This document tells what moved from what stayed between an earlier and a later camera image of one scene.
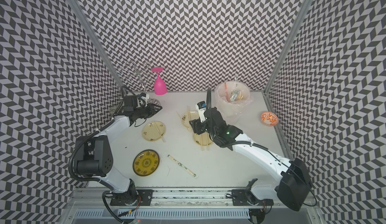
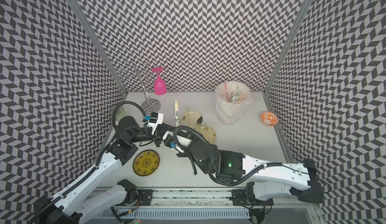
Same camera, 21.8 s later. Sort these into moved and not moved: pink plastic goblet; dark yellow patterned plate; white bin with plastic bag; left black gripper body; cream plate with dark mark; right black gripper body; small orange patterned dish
Moved: right black gripper body; left black gripper body
Not moved: small orange patterned dish; dark yellow patterned plate; white bin with plastic bag; cream plate with dark mark; pink plastic goblet
